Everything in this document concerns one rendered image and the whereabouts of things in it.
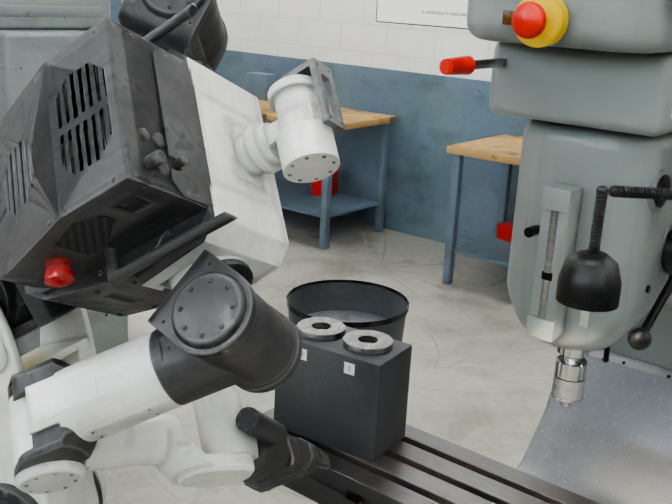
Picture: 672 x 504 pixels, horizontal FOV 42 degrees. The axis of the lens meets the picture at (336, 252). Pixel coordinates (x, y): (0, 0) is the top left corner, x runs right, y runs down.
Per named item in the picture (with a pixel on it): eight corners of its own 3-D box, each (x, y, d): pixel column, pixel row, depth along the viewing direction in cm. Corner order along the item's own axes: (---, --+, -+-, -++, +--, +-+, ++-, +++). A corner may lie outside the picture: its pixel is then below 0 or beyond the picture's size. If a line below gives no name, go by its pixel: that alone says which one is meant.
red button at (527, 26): (538, 40, 96) (542, 2, 95) (506, 37, 98) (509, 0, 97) (552, 39, 98) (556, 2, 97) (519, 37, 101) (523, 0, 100)
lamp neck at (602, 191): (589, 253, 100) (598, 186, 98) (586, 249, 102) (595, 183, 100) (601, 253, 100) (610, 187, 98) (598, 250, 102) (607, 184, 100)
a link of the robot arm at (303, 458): (253, 508, 136) (217, 495, 126) (240, 450, 141) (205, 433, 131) (326, 480, 134) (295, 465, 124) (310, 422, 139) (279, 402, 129)
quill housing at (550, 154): (619, 373, 117) (657, 135, 108) (484, 331, 129) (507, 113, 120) (668, 335, 131) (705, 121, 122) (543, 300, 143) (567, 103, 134)
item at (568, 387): (546, 397, 132) (550, 366, 131) (557, 386, 136) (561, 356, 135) (577, 406, 130) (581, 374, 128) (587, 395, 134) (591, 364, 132)
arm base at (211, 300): (170, 382, 86) (265, 316, 86) (125, 286, 93) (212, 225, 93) (235, 419, 99) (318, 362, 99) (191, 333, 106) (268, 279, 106)
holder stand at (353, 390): (373, 463, 154) (380, 359, 148) (272, 426, 165) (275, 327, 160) (405, 436, 164) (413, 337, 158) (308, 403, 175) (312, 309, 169)
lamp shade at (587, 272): (562, 310, 100) (569, 258, 98) (549, 289, 106) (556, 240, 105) (626, 313, 99) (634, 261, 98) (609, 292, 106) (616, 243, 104)
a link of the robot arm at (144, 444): (149, 484, 115) (-3, 492, 103) (138, 412, 120) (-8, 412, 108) (184, 451, 108) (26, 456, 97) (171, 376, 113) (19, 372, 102)
